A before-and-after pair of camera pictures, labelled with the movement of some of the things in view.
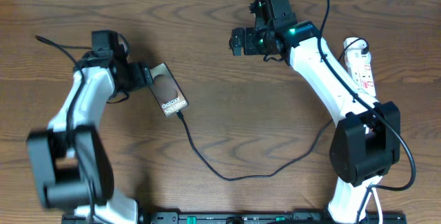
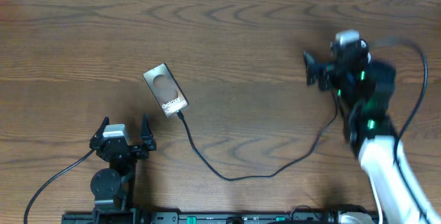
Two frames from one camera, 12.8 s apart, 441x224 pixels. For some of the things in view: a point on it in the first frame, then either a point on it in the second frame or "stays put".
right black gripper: x=249 y=49 -> x=327 y=70
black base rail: x=240 y=218 stays put
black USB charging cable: x=234 y=180 stays put
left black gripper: x=142 y=76 -> x=147 y=143
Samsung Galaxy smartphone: x=167 y=91 stays put
